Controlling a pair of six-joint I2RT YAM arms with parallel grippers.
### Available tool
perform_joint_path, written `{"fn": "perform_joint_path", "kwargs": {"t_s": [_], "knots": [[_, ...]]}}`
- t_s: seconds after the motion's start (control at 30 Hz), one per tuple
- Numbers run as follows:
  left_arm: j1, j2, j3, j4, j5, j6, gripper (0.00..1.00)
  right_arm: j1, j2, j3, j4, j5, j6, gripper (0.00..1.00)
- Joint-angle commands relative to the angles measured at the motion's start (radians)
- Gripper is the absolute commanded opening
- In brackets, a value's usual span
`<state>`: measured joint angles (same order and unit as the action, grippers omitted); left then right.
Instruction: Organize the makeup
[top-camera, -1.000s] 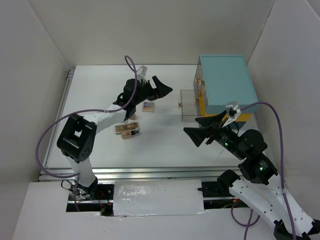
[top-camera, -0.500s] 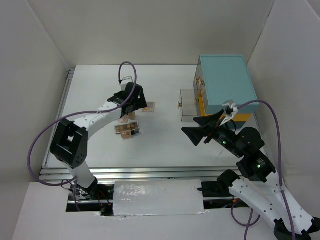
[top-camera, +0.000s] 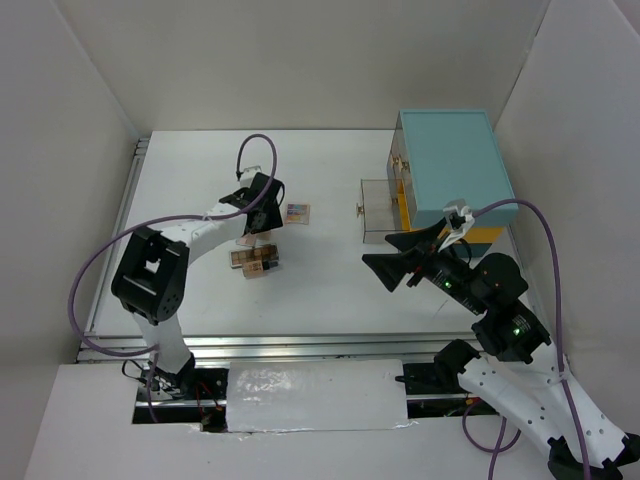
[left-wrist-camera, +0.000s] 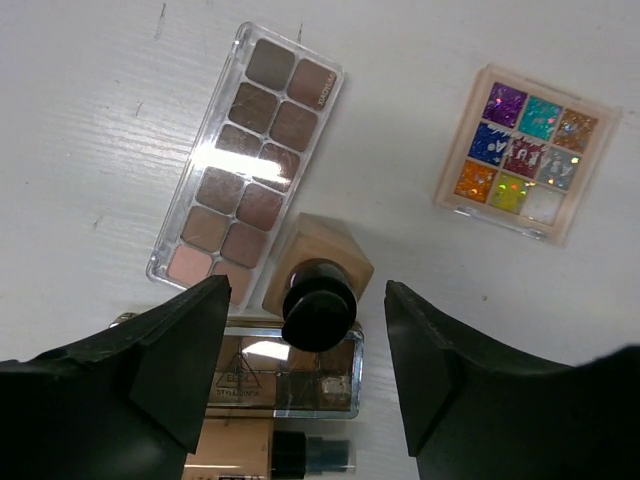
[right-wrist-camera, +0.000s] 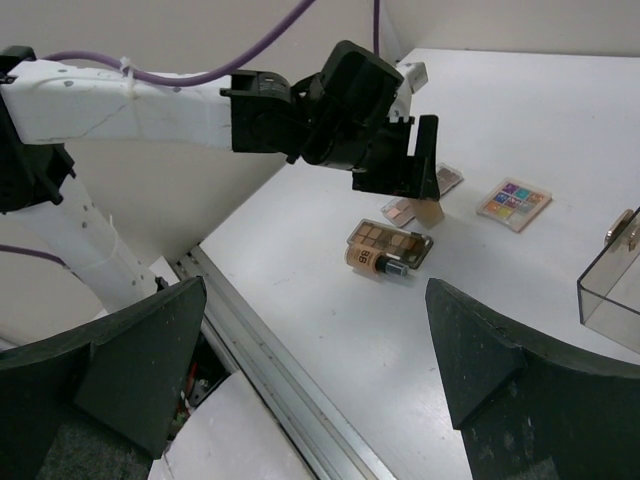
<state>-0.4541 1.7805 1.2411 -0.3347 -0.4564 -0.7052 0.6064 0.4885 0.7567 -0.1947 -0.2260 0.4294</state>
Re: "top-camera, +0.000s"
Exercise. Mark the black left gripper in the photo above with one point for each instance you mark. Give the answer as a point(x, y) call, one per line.
point(273, 219)

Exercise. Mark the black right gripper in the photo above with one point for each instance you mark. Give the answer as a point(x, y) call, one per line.
point(389, 267)

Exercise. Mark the clear bottom drawer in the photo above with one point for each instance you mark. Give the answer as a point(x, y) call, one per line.
point(382, 209)

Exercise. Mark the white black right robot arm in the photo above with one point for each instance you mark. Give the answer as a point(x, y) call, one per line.
point(517, 371)

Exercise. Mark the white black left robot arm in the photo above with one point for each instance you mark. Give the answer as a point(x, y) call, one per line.
point(150, 279)

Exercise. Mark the pink eyeshadow palette tilted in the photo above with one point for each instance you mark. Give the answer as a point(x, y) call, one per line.
point(248, 240)

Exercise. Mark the colourful small eyeshadow palette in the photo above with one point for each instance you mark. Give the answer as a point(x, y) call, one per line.
point(297, 213)

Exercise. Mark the long eyeshadow palette horizontal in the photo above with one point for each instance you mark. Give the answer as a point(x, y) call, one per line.
point(267, 253)

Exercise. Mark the teal yellow drawer cabinet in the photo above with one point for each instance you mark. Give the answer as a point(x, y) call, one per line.
point(440, 156)

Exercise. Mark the white foam front panel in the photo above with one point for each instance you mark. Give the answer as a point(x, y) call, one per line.
point(329, 395)

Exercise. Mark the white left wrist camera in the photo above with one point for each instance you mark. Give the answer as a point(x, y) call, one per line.
point(248, 174)

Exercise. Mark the aluminium table frame rails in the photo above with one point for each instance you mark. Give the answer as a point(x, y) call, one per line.
point(321, 301)

